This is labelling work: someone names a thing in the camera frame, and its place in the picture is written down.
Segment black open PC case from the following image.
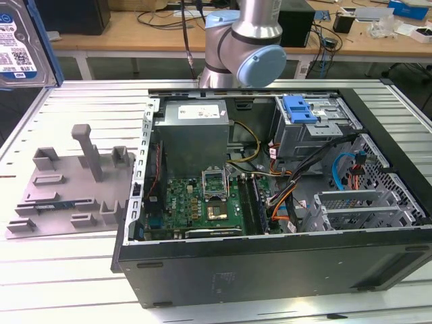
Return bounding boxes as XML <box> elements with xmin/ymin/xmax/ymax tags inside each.
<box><xmin>111</xmin><ymin>78</ymin><xmax>432</xmax><ymax>310</ymax></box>

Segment black adapter with cables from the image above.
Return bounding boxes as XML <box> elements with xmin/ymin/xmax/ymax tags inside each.
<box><xmin>308</xmin><ymin>20</ymin><xmax>340</xmax><ymax>79</ymax></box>

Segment metal socket cover frame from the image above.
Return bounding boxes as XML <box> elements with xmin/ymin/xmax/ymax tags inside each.
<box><xmin>200</xmin><ymin>165</ymin><xmax>231</xmax><ymax>203</ymax></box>

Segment white tray with black item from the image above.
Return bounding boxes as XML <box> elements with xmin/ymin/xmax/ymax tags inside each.
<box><xmin>394</xmin><ymin>24</ymin><xmax>432</xmax><ymax>44</ymax></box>

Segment black graphics card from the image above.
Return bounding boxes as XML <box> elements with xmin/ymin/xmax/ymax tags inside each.
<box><xmin>184</xmin><ymin>226</ymin><xmax>244</xmax><ymax>240</ymax></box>

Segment yellow and black wires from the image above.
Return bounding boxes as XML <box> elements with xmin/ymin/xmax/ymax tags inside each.
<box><xmin>225</xmin><ymin>120</ymin><xmax>263</xmax><ymax>166</ymax></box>

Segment RAM stick with blue label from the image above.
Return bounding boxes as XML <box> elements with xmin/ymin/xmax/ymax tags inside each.
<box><xmin>35</xmin><ymin>201</ymin><xmax>77</xmax><ymax>211</ymax></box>

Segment blue cardboard box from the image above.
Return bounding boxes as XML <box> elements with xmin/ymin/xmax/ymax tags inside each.
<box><xmin>387</xmin><ymin>0</ymin><xmax>429</xmax><ymax>20</ymax></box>

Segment silver optical drive cage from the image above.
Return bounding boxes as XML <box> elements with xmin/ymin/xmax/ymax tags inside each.
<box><xmin>271</xmin><ymin>94</ymin><xmax>365</xmax><ymax>163</ymax></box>

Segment grey power supply unit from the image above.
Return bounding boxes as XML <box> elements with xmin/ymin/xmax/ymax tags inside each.
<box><xmin>153</xmin><ymin>99</ymin><xmax>234</xmax><ymax>169</ymax></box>

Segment wide black equipment case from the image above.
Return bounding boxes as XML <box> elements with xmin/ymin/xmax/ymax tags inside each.
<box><xmin>33</xmin><ymin>0</ymin><xmax>111</xmax><ymax>36</ymax></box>

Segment flat grey box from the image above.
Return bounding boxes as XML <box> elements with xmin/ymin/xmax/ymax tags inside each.
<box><xmin>354</xmin><ymin>6</ymin><xmax>395</xmax><ymax>23</ymax></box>

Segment silver disk bay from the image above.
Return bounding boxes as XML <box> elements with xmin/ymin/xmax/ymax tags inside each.
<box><xmin>312</xmin><ymin>188</ymin><xmax>418</xmax><ymax>233</ymax></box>

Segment grey plastic parts rack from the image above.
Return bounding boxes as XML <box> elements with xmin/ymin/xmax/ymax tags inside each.
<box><xmin>5</xmin><ymin>124</ymin><xmax>136</xmax><ymax>241</ymax></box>

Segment thin black hanging cable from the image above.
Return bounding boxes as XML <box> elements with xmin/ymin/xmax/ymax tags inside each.
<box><xmin>180</xmin><ymin>0</ymin><xmax>200</xmax><ymax>80</ymax></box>

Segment clear plastic bag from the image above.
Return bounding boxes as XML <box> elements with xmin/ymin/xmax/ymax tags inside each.
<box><xmin>367</xmin><ymin>16</ymin><xmax>404</xmax><ymax>38</ymax></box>

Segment orange disk power wire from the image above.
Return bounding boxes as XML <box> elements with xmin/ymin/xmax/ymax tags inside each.
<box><xmin>348</xmin><ymin>161</ymin><xmax>368</xmax><ymax>190</ymax></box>

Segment blue data wire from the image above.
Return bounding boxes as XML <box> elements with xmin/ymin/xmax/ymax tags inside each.
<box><xmin>331</xmin><ymin>151</ymin><xmax>368</xmax><ymax>192</ymax></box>

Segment CPU socket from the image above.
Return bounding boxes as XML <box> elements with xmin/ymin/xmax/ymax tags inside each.
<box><xmin>205</xmin><ymin>200</ymin><xmax>230</xmax><ymax>223</ymax></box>

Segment black cable bundle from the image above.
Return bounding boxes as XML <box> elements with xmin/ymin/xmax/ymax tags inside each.
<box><xmin>283</xmin><ymin>132</ymin><xmax>359</xmax><ymax>234</ymax></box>

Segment blue drive cage latch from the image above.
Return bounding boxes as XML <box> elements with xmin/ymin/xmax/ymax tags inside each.
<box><xmin>282</xmin><ymin>96</ymin><xmax>320</xmax><ymax>125</ymax></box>

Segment small black box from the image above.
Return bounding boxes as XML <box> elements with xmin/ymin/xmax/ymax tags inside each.
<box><xmin>332</xmin><ymin>11</ymin><xmax>357</xmax><ymax>34</ymax></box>

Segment green motherboard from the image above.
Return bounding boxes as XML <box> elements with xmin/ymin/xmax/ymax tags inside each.
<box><xmin>143</xmin><ymin>168</ymin><xmax>273</xmax><ymax>241</ymax></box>

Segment long wooden desk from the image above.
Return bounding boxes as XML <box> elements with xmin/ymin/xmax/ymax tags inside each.
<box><xmin>33</xmin><ymin>0</ymin><xmax>432</xmax><ymax>82</ymax></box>

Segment hard disk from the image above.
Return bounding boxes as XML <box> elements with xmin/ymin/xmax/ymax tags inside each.
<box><xmin>0</xmin><ymin>0</ymin><xmax>64</xmax><ymax>89</ymax></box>

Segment black RAM slot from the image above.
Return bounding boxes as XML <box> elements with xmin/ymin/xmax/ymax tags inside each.
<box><xmin>237</xmin><ymin>173</ymin><xmax>257</xmax><ymax>236</ymax></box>
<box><xmin>250</xmin><ymin>174</ymin><xmax>270</xmax><ymax>234</ymax></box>

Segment orange yellow wire bundle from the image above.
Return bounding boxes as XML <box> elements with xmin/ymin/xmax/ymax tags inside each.
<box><xmin>266</xmin><ymin>181</ymin><xmax>298</xmax><ymax>223</ymax></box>

